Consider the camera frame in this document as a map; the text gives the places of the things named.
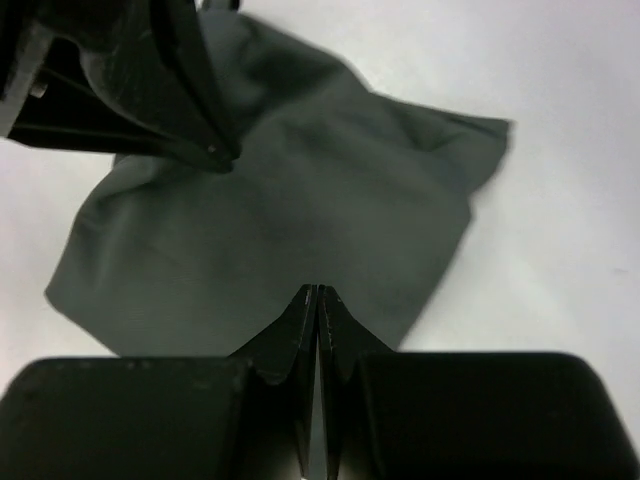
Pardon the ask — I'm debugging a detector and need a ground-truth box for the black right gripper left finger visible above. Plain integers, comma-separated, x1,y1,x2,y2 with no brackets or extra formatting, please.
1,286,319,479

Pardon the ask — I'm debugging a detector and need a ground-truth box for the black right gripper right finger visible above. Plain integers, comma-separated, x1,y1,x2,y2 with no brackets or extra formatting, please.
318,287,639,479

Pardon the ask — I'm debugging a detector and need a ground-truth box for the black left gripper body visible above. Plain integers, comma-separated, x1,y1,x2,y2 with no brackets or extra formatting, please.
1,1,149,135

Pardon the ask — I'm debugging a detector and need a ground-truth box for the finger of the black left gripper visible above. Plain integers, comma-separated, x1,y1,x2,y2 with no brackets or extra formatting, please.
81,1,241,160
7,117,233,174

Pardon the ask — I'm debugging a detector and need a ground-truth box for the dark grey t-shirt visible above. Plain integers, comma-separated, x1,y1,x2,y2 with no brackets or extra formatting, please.
46,11,510,356

